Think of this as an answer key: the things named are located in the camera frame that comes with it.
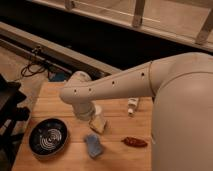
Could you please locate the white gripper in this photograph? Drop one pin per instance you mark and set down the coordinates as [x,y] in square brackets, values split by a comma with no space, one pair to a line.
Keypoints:
[85,111]

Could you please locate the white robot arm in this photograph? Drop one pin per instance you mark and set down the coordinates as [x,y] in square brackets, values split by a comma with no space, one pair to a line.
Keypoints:
[182,115]

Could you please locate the dark ceramic bowl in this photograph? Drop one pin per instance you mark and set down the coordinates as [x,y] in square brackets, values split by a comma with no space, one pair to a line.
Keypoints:
[48,137]

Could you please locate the white paper cup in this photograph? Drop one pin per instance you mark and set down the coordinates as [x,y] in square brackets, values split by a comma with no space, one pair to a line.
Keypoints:
[98,110]

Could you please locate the white tube bottle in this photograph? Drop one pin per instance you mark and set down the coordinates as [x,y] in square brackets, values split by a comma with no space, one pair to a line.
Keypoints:
[132,105]

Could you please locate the blue object on floor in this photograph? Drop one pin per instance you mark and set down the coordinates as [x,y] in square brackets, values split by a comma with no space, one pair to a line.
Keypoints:
[59,77]

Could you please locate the black chair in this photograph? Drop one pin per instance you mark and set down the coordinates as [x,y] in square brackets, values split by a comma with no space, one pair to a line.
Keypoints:
[10,96]

